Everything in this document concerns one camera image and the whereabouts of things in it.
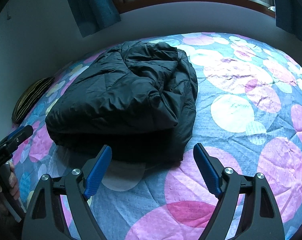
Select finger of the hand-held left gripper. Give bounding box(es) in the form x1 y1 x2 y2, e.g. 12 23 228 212
6 124 34 141
0 135 24 153

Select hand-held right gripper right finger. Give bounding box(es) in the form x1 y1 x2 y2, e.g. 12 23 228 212
193 142 285 240

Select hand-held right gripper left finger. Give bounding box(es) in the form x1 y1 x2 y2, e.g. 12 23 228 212
21 144 113 240

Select black puffer jacket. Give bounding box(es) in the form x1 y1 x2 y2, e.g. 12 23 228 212
45 41 199 162

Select person's left hand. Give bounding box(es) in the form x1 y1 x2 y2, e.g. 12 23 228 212
0 161 21 201

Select striped cushion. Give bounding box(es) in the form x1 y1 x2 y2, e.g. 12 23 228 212
12 77 55 124

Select circle-print bedspread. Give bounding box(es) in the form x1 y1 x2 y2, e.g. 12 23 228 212
12 32 302 240

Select teal curtain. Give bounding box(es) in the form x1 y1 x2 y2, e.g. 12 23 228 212
268 0 302 44
62 0 121 38

